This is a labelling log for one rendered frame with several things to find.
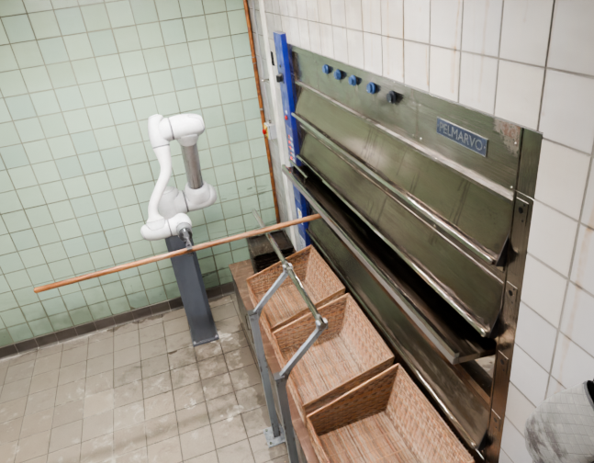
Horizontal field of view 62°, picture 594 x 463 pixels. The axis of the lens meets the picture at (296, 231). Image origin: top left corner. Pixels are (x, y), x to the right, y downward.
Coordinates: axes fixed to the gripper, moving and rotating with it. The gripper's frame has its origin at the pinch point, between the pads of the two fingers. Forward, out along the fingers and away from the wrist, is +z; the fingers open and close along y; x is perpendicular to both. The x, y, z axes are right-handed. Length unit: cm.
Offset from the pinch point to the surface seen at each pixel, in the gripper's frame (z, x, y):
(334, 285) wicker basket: 15, -76, 40
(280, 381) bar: 87, -22, 26
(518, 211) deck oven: 149, -80, -69
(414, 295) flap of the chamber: 113, -72, -21
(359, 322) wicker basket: 51, -75, 41
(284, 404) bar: 87, -22, 40
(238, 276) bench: -54, -29, 62
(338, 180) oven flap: 26, -79, -31
